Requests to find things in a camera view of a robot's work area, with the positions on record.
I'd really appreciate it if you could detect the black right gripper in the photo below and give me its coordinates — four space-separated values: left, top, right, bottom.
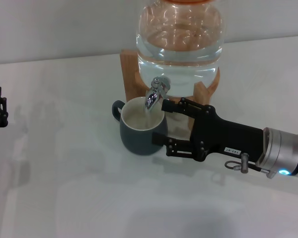
151 97 264 163

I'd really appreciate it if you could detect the chrome faucet with lever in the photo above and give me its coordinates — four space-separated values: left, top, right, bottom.
144 76 171 113

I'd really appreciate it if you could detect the dark grey mug white inside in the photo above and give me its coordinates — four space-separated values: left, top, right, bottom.
111 97 169 156

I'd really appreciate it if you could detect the light wooden dispenser stand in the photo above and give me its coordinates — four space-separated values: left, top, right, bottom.
120 49 221 134

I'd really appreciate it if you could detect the clear glass water dispenser jar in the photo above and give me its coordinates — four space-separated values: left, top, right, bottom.
135 0 225 98

